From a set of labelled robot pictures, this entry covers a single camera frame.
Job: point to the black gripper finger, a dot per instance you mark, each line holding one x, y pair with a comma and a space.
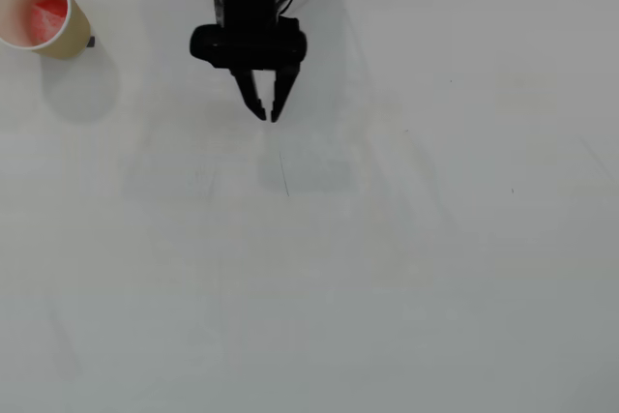
249, 91
285, 89

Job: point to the red white foam cube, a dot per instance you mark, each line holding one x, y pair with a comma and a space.
48, 16

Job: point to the tan paper cup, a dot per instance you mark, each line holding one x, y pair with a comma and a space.
75, 36

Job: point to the black oval webcam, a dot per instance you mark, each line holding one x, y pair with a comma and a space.
249, 48

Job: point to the small dark grey block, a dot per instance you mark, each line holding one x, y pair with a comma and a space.
91, 41

